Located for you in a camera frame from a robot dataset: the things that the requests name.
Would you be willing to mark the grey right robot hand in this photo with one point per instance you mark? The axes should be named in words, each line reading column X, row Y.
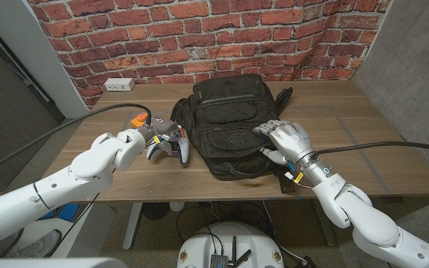
column 292, row 141

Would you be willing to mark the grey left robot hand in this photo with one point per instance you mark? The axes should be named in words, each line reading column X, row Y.
column 164, row 126

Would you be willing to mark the white black game controller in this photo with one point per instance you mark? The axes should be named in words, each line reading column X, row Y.
column 184, row 149

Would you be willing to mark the black backpack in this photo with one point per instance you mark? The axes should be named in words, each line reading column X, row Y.
column 222, row 119

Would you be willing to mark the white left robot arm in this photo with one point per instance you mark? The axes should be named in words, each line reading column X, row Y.
column 88, row 171

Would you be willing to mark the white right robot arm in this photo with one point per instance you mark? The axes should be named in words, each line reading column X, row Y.
column 367, row 219

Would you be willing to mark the red marker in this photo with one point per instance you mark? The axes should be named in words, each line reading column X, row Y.
column 180, row 131

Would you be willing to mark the orange black button block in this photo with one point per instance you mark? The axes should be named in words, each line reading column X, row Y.
column 138, row 121

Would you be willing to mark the grey tape strip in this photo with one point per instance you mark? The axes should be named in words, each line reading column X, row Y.
column 352, row 130

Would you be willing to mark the white power strip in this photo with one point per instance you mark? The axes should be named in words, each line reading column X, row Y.
column 119, row 84

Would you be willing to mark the black round floor base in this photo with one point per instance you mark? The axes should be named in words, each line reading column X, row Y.
column 155, row 210

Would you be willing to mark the brick print backdrop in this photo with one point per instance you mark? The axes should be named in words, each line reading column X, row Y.
column 199, row 37

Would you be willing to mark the white table leg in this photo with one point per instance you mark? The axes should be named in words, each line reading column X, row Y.
column 130, row 227

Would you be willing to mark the white floor platform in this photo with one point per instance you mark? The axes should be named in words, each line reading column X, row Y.
column 95, row 227

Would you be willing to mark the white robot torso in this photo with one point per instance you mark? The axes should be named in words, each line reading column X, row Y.
column 199, row 245

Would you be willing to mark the blue foot pedal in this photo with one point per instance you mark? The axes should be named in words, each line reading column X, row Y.
column 67, row 212

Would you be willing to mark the grey sneaker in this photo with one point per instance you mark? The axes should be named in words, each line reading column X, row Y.
column 48, row 243

